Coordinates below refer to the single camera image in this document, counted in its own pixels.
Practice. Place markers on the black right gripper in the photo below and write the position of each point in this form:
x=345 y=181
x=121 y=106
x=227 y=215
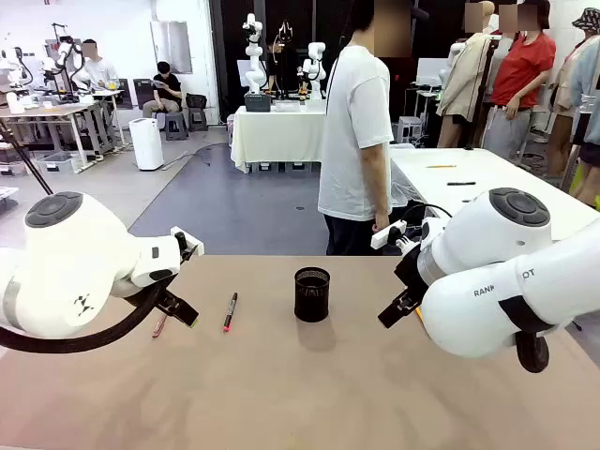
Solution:
x=409 y=274

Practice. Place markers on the maroon pen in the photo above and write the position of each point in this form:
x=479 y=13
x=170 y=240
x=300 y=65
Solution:
x=158 y=328

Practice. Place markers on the black marker with pink cap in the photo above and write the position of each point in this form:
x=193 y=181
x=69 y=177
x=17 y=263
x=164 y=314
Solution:
x=230 y=311

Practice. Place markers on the tall white background robot arm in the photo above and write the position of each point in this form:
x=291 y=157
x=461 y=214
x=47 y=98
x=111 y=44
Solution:
x=255 y=75

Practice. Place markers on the person's right forearm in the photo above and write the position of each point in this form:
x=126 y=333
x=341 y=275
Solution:
x=377 y=178

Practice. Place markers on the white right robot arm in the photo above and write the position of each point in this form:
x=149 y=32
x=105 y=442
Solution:
x=492 y=300

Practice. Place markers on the short white background robot arm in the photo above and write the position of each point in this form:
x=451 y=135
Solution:
x=316 y=51

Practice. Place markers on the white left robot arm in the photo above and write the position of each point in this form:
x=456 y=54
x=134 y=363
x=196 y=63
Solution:
x=70 y=262

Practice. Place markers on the black mesh pen holder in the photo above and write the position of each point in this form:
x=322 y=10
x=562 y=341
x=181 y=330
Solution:
x=311 y=304

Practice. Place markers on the black pen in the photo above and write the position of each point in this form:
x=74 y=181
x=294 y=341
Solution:
x=461 y=183

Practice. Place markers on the person's right hand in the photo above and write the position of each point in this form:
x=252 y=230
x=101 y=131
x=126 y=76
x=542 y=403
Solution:
x=382 y=221

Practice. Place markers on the clear plastic bag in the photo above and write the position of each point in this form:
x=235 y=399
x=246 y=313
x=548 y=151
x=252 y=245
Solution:
x=398 y=187

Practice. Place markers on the white air purifier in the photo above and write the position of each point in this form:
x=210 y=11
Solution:
x=146 y=145

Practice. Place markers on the person in white T-shirt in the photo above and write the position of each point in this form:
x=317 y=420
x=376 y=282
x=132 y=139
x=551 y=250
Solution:
x=347 y=140

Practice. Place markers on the grey plastic stool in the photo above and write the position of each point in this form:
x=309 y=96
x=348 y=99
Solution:
x=176 y=124

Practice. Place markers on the white plastic stool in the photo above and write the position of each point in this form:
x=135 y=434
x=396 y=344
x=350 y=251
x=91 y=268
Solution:
x=410 y=126

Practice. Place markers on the dark plastic stool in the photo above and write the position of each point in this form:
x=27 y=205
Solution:
x=198 y=119

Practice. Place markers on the grey storage bin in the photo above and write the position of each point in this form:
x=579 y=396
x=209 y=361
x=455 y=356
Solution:
x=56 y=161

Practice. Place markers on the table with white cloth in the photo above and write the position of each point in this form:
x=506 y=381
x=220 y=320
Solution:
x=276 y=136

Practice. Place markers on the black bag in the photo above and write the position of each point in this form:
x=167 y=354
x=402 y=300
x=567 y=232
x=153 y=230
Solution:
x=196 y=100

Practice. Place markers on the black tripod leg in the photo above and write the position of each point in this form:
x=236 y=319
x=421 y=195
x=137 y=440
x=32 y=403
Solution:
x=28 y=164

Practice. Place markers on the black equipment box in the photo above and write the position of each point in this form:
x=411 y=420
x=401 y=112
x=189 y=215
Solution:
x=258 y=103

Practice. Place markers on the seated person in black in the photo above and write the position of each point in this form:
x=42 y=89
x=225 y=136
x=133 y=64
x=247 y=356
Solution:
x=169 y=86

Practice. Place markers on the grey workshop desk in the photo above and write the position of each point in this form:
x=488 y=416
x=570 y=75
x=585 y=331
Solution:
x=47 y=110

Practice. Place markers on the background person in white shirt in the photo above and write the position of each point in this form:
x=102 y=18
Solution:
x=100 y=70

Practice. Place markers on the small white background robot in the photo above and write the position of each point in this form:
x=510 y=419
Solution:
x=19 y=56

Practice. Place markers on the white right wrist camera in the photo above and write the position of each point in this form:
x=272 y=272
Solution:
x=386 y=234

